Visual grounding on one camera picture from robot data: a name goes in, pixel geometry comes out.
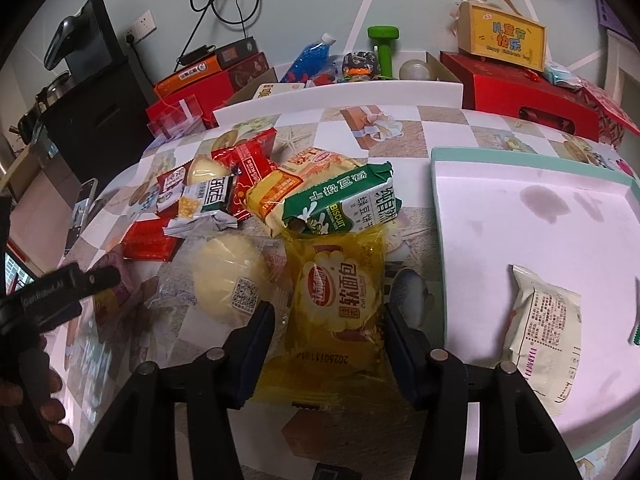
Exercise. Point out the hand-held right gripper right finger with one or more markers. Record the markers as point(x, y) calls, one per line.
point(400, 345)

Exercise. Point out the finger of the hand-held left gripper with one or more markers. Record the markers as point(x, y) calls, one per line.
point(102, 278)

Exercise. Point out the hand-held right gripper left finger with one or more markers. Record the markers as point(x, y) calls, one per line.
point(255, 342)

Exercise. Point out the yellow soft bread packet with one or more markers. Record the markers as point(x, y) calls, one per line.
point(335, 300)

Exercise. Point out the teal rimmed white tray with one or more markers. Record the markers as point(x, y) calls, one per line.
point(500, 210)

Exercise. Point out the orange swiss roll packet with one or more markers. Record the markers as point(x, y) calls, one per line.
point(320, 162)

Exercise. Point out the flat red packet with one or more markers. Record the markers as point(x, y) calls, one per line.
point(150, 240)

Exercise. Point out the clear round bun packet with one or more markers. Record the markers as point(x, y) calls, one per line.
point(225, 270)

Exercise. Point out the white green corn snack packet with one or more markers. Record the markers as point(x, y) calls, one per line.
point(210, 195)

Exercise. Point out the white printed snack packet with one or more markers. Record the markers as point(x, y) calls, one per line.
point(545, 330)

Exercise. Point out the black cabinet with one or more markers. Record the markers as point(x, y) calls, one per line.
point(100, 125)

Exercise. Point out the green biscuit packet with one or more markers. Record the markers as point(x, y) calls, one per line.
point(345, 195)

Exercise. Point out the puffy red snack packet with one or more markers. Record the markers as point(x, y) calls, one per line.
point(247, 170)

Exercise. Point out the clear plastic box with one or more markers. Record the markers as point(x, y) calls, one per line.
point(172, 117)

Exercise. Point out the metal pot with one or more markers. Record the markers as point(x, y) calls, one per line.
point(55, 87)

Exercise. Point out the plain red box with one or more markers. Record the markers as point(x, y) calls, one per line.
point(200, 95)

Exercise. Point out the patterned tablecloth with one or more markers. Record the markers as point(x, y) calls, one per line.
point(395, 130)

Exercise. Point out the orange box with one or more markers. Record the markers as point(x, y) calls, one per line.
point(190, 77)

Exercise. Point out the green edged packet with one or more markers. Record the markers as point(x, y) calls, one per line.
point(636, 320)

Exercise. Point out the black power adapter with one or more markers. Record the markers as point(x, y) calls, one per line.
point(197, 55)

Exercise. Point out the black desk appliance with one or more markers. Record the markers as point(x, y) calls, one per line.
point(87, 35)

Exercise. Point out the cardboard box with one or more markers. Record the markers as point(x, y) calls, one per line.
point(255, 85)

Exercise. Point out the dark red patterned box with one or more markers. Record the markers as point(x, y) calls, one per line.
point(247, 72)

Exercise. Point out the yellow white card pack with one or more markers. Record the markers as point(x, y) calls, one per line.
point(275, 91)

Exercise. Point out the dark flat box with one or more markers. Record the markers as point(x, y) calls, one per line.
point(237, 51)

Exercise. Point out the clear plastic jar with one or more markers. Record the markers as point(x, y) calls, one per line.
point(416, 70)

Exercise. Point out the large red gift box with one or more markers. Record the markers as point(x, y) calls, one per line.
point(505, 90)

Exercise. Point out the dark printed round bag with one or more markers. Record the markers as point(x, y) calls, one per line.
point(360, 61)

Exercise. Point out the blue bead bottle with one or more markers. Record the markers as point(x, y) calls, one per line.
point(310, 60)

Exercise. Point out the green dumbbell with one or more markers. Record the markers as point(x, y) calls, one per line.
point(384, 45)

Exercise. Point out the light blue packet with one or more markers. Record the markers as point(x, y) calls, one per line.
point(562, 74)

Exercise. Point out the purple pegboard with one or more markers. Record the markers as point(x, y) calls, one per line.
point(617, 10)

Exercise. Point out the white wall socket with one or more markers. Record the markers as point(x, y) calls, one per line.
point(141, 25)

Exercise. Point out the white wooden frame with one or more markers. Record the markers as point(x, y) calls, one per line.
point(622, 60)

